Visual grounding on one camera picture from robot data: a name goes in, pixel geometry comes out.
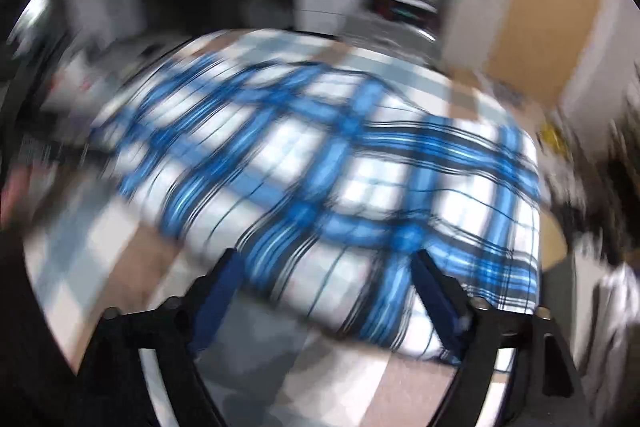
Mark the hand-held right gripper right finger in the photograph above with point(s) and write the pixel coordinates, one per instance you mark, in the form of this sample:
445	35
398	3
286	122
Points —
440	302

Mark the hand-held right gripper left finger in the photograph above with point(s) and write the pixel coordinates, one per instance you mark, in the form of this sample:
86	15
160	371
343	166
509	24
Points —
220	302

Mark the blue white plaid shirt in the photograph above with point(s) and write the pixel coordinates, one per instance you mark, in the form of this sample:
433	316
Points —
325	147

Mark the beige blue checked blanket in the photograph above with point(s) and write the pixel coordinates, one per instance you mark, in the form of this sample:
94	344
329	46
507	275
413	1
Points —
400	387

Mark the white cabinet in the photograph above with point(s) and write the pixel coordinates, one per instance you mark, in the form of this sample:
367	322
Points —
470	27

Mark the wooden wardrobe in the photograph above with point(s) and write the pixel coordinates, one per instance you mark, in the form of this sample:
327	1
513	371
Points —
550	32

